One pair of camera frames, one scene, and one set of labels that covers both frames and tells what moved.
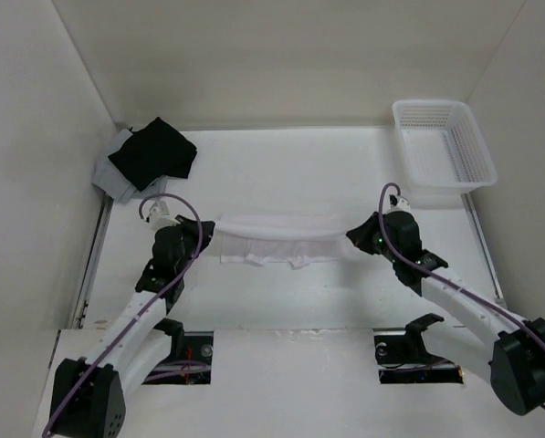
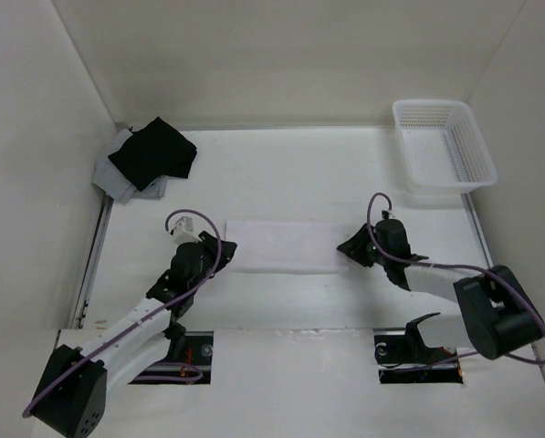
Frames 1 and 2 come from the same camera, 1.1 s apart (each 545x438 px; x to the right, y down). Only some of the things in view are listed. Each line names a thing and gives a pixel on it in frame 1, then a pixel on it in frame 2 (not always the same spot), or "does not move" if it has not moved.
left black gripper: x=189 y=226 → x=226 y=252
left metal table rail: x=80 y=311 does not move
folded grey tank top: x=113 y=182 does not move
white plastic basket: x=443 y=147 does not move
